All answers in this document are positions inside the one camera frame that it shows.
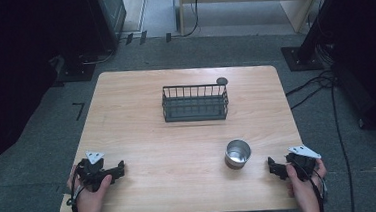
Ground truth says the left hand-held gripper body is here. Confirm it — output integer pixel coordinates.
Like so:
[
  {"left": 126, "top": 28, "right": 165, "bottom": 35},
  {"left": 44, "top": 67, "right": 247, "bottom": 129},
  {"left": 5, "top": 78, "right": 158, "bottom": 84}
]
[{"left": 74, "top": 148, "right": 118, "bottom": 194}]

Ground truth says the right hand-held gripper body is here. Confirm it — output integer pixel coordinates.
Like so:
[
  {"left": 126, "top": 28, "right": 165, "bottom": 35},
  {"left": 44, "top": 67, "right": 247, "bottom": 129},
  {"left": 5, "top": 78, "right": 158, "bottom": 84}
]
[{"left": 282, "top": 144, "right": 324, "bottom": 183}]

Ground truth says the stainless steel cup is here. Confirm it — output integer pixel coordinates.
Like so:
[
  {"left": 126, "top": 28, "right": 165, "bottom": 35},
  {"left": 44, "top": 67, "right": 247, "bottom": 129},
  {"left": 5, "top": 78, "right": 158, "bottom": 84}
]
[{"left": 222, "top": 138, "right": 254, "bottom": 172}]

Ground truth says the black wire basket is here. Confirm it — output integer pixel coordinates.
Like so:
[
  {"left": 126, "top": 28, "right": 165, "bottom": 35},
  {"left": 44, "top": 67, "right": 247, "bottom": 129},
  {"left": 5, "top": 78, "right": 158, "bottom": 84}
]
[{"left": 160, "top": 81, "right": 231, "bottom": 125}]

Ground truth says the person's right hand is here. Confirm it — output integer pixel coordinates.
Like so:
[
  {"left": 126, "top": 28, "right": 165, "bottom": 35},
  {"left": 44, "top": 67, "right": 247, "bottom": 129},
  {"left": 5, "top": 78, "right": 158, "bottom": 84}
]
[{"left": 284, "top": 158, "right": 330, "bottom": 210}]

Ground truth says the person's left hand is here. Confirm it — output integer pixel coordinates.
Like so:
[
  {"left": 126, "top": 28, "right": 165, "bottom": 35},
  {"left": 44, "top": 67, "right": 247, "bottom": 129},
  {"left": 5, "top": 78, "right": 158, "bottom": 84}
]
[{"left": 65, "top": 162, "right": 116, "bottom": 212}]

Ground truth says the black cabinet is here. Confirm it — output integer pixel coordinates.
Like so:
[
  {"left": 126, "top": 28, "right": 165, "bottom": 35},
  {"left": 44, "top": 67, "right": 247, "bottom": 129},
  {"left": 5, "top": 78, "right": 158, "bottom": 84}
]
[{"left": 82, "top": 0, "right": 130, "bottom": 56}]

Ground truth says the light wooden furniture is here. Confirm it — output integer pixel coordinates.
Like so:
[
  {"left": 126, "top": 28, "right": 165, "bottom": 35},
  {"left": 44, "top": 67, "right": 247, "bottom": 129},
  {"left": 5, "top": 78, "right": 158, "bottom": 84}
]
[{"left": 178, "top": 0, "right": 335, "bottom": 42}]

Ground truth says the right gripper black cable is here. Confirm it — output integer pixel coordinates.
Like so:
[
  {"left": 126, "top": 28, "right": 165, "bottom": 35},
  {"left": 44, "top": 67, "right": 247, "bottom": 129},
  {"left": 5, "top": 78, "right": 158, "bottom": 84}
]
[{"left": 293, "top": 159, "right": 330, "bottom": 212}]

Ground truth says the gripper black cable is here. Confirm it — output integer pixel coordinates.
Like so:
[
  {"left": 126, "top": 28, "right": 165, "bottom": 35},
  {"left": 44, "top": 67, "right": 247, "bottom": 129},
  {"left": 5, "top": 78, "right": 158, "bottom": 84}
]
[
  {"left": 293, "top": 159, "right": 330, "bottom": 212},
  {"left": 63, "top": 166, "right": 88, "bottom": 212}
]

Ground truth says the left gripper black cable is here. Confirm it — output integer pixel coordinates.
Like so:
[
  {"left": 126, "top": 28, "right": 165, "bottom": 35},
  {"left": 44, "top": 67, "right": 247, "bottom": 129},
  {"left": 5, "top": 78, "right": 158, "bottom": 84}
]
[{"left": 63, "top": 166, "right": 88, "bottom": 212}]

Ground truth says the black floor cable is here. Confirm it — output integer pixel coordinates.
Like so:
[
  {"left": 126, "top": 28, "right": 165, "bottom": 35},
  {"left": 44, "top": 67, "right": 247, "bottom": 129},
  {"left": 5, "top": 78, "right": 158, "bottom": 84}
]
[
  {"left": 288, "top": 83, "right": 331, "bottom": 111},
  {"left": 283, "top": 68, "right": 357, "bottom": 212}
]

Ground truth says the black stand base plate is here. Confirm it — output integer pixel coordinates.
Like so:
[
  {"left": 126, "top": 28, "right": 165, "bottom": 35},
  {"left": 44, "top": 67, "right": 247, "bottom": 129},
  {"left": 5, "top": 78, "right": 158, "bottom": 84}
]
[
  {"left": 50, "top": 51, "right": 98, "bottom": 88},
  {"left": 280, "top": 43, "right": 327, "bottom": 73}
]

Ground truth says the grey floor cable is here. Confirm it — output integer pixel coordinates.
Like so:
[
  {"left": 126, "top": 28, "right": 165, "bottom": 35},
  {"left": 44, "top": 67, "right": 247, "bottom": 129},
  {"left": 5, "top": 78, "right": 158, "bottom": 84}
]
[{"left": 81, "top": 49, "right": 117, "bottom": 66}]

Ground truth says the black hanging cable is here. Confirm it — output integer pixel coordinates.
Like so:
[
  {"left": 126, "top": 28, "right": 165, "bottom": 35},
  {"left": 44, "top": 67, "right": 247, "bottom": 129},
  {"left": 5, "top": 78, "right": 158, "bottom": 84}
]
[{"left": 178, "top": 0, "right": 203, "bottom": 38}]

